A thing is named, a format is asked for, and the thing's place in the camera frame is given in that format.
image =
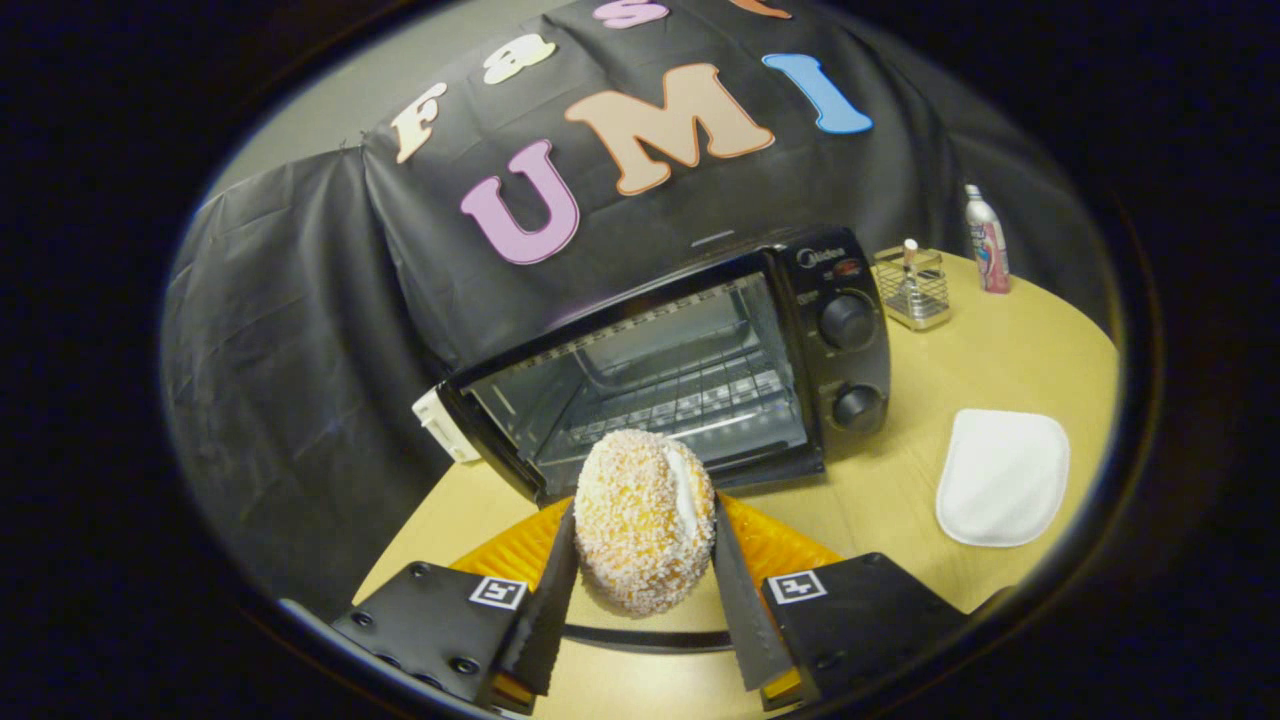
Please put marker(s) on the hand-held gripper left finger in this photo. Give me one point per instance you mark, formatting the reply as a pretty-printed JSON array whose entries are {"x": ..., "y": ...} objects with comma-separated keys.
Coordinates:
[{"x": 545, "y": 630}]

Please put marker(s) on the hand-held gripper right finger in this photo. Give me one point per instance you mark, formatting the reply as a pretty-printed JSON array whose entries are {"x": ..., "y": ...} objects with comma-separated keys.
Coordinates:
[{"x": 745, "y": 620}]

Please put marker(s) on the sugar-coated cream bun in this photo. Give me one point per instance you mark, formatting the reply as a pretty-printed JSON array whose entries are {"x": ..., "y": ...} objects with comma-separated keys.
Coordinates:
[{"x": 640, "y": 530}]

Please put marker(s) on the black toaster oven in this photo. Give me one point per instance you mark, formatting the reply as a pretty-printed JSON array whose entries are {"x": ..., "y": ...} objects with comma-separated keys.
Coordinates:
[{"x": 850, "y": 370}]

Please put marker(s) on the white pop-up toaster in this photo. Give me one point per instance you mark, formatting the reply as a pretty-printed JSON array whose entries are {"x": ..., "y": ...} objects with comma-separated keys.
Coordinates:
[{"x": 440, "y": 430}]

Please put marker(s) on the white plate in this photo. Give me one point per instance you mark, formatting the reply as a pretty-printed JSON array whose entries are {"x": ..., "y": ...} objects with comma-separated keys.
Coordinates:
[{"x": 1000, "y": 480}]

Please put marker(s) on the wooden stick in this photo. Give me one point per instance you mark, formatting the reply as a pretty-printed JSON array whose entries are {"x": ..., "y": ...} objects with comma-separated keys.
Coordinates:
[{"x": 910, "y": 255}]

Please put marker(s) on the white and pink bottle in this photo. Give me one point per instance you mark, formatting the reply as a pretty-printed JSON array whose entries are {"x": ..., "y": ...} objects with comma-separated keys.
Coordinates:
[{"x": 988, "y": 245}]

